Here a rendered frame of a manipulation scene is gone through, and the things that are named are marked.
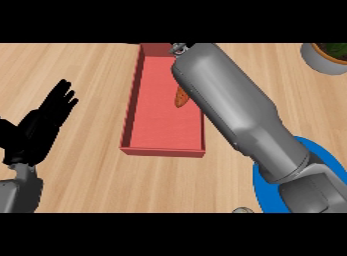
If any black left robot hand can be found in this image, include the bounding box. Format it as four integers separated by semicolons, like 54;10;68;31
0;78;80;167

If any red cardboard box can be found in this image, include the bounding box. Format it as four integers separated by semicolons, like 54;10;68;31
119;43;207;158

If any orange sweet potato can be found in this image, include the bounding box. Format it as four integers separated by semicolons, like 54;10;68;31
173;85;191;109

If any blue round plate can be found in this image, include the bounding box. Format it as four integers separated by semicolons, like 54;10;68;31
251;135;347;214

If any small grey round object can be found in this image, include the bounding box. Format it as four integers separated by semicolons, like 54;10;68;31
231;206;256;214

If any grey potted green plant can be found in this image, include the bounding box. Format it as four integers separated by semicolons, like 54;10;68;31
300;43;347;76

